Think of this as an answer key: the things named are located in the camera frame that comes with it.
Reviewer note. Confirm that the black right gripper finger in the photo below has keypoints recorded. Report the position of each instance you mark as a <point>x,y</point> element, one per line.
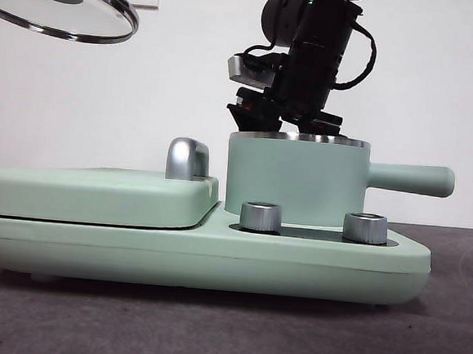
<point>257,121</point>
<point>320,131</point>

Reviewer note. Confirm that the glass lid with green knob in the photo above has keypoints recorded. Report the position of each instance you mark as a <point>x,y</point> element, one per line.
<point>61,7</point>

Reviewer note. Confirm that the silver control knob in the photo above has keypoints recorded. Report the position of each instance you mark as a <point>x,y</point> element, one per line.
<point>260,217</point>
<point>363,229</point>

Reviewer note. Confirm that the green breakfast machine base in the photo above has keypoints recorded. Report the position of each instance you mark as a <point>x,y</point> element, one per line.
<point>254,264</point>

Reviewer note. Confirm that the green griddle cover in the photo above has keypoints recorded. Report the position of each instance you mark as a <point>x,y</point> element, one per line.
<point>87,198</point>

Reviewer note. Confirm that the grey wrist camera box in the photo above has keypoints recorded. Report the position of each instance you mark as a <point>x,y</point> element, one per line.
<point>245,71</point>

